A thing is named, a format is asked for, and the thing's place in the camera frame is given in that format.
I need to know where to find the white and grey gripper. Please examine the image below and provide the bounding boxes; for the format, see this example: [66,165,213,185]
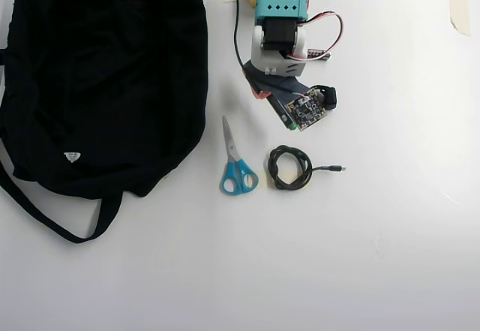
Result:
[241,51,312,101]

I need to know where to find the green and black marker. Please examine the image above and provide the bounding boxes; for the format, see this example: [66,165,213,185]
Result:
[266,95,299,131]

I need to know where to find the black fabric bag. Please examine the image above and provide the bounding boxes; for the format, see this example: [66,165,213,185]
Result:
[0,0,210,245]

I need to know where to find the camera circuit board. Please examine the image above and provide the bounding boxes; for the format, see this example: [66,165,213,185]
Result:
[283,87,328,134]

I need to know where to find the blue handled scissors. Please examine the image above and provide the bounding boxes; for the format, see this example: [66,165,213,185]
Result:
[219,115,260,197]

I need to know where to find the black strap ring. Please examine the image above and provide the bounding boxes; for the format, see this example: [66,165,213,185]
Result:
[313,85,338,112]

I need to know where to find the thin black camera cable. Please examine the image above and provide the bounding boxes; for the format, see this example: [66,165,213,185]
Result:
[230,0,249,72]

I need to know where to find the coiled black usb cable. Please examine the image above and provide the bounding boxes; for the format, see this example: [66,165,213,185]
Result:
[267,144,348,192]

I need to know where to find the white red black servo cable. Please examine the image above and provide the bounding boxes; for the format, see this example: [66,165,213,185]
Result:
[297,9,345,62]

